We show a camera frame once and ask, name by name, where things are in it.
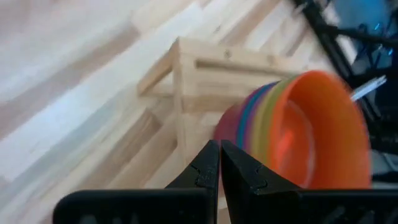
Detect bright blue panel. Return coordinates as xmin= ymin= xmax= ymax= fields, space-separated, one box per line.
xmin=334 ymin=0 xmax=393 ymax=32

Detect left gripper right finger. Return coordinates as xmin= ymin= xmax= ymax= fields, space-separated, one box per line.
xmin=220 ymin=139 xmax=398 ymax=224

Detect cyan plastic bowl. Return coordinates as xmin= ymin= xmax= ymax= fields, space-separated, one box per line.
xmin=236 ymin=82 xmax=277 ymax=149

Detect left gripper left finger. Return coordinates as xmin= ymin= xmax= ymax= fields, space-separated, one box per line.
xmin=52 ymin=139 xmax=220 ymax=224

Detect pink plastic bowl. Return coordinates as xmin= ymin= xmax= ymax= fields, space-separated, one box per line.
xmin=213 ymin=102 xmax=249 ymax=147

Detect white flat strip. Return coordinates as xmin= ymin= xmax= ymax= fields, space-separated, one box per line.
xmin=351 ymin=75 xmax=388 ymax=102

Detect green plastic bowl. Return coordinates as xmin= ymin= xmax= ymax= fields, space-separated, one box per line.
xmin=251 ymin=77 xmax=293 ymax=159

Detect black metal frame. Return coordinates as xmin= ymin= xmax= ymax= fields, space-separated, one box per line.
xmin=320 ymin=23 xmax=398 ymax=187

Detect wooden slatted shelf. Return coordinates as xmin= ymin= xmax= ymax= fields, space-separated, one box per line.
xmin=136 ymin=36 xmax=312 ymax=190

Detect yellow plastic bowl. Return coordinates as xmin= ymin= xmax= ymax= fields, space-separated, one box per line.
xmin=261 ymin=74 xmax=302 ymax=166

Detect black table border rail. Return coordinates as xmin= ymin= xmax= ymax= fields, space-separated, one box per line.
xmin=292 ymin=0 xmax=357 ymax=86

